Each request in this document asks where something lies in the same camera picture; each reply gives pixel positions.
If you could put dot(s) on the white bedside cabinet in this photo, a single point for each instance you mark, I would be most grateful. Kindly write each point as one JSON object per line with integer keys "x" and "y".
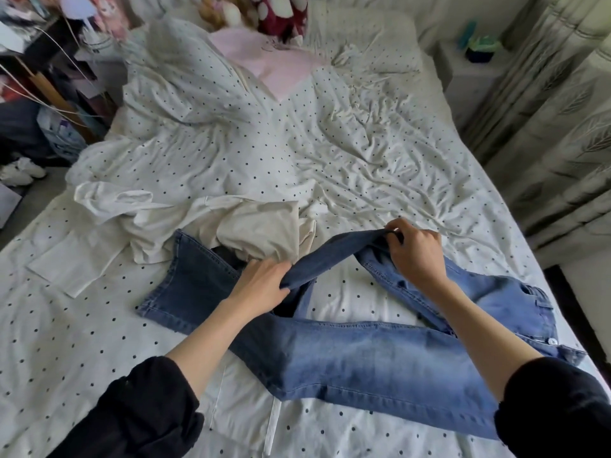
{"x": 477, "y": 86}

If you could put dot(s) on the dark red fabric item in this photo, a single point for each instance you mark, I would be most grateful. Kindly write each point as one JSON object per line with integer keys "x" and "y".
{"x": 282, "y": 14}

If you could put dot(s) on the white shoe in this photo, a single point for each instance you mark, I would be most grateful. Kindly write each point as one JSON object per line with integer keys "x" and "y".
{"x": 29, "y": 165}
{"x": 14, "y": 174}

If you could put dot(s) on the person's right forearm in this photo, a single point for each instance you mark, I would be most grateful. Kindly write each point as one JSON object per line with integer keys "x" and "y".
{"x": 487, "y": 334}

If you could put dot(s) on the white dotted bed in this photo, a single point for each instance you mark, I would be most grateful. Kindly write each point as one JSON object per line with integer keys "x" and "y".
{"x": 382, "y": 138}

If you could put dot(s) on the person's left hand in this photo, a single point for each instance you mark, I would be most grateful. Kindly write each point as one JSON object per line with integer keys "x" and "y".
{"x": 258, "y": 291}

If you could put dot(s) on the blue denim jeans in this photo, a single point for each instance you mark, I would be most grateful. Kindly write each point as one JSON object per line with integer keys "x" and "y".
{"x": 401, "y": 367}

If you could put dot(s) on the white pillow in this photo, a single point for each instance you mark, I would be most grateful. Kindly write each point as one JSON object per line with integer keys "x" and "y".
{"x": 368, "y": 38}

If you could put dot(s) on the pale grey rolled blanket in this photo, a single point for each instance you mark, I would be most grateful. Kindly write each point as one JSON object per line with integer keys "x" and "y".
{"x": 172, "y": 62}

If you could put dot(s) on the dark blue bin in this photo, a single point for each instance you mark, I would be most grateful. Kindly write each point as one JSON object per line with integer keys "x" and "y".
{"x": 19, "y": 124}

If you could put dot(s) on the wooden post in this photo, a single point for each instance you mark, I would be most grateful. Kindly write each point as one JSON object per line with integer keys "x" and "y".
{"x": 53, "y": 100}

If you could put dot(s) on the cream white jacket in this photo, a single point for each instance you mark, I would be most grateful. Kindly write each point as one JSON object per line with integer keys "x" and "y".
{"x": 248, "y": 229}

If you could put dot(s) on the pink pillow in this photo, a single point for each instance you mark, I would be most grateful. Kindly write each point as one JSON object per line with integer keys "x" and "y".
{"x": 267, "y": 57}

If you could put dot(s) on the small pink plush toy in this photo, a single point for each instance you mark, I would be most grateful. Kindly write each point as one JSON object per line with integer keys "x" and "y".
{"x": 107, "y": 12}

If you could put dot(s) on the person's right hand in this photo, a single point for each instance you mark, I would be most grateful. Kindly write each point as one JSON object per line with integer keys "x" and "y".
{"x": 418, "y": 252}

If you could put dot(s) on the blue patterned bag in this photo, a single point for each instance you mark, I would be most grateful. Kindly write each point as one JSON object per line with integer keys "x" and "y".
{"x": 62, "y": 136}

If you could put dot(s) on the beige plush toy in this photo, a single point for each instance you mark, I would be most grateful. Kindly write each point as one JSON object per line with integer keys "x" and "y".
{"x": 224, "y": 9}

